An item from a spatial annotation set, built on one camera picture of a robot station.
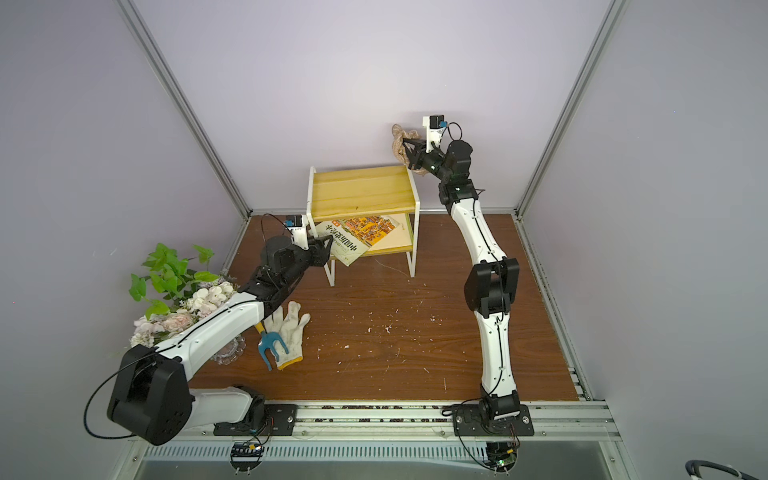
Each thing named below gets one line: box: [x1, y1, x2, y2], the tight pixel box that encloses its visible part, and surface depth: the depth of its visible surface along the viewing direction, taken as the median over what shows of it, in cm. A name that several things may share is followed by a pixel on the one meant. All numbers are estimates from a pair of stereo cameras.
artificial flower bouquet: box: [129, 243, 238, 349], surface depth 64 cm
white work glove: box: [264, 301, 311, 370], surface depth 88 cm
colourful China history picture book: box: [316, 215, 400, 267], surface depth 94 cm
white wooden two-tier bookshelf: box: [306, 164, 420, 287], surface depth 89 cm
